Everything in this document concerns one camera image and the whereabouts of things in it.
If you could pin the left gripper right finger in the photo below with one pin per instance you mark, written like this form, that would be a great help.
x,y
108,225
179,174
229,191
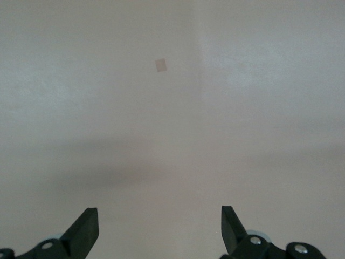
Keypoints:
x,y
231,232

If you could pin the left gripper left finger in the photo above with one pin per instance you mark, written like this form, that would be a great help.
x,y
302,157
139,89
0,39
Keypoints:
x,y
81,234

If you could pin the small tan tape patch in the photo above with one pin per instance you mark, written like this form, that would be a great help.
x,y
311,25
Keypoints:
x,y
161,65

